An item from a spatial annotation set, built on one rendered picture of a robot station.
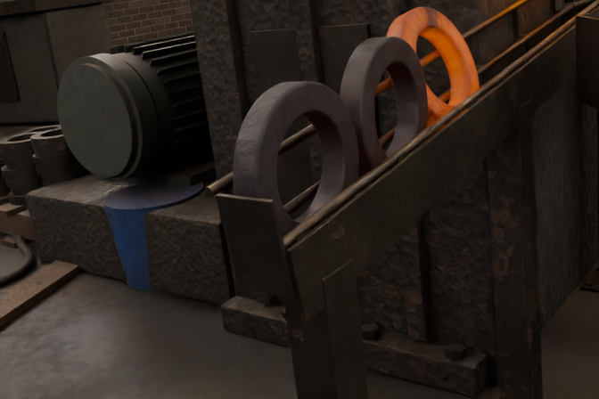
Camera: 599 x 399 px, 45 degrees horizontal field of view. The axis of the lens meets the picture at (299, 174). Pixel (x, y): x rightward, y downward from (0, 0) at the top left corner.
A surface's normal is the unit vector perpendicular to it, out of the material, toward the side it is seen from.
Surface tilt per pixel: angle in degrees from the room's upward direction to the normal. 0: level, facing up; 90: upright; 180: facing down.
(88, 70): 90
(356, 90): 62
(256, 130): 50
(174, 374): 0
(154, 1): 90
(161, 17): 90
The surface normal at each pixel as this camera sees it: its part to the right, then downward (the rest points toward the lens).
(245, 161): -0.61, -0.07
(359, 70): -0.49, -0.43
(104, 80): -0.60, 0.29
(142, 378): -0.12, -0.95
